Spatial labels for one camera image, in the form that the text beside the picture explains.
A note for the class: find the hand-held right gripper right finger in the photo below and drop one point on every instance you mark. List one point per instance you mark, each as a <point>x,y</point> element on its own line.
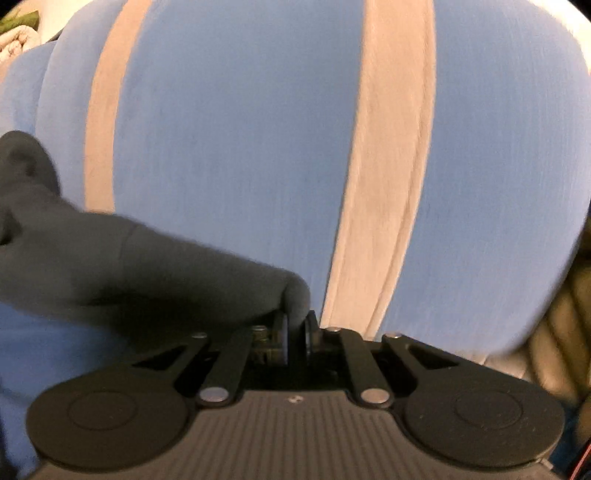
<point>308,341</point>

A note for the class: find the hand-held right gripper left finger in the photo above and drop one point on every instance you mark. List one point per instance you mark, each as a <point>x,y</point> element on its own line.
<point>282,341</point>

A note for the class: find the blue fleece hooded jacket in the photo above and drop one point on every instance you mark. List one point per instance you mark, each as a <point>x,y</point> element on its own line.
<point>138,277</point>

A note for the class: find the large blue grey-striped pillow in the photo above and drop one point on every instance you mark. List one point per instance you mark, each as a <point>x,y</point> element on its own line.
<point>231,138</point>

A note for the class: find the small blue grey-striped pillow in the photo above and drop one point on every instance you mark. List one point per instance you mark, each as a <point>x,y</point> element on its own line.
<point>18,101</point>

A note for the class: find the beige quilted comforter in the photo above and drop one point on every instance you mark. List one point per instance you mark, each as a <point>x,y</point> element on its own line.
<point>18,44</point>

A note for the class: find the green blanket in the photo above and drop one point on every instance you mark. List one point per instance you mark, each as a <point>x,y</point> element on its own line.
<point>21,21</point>

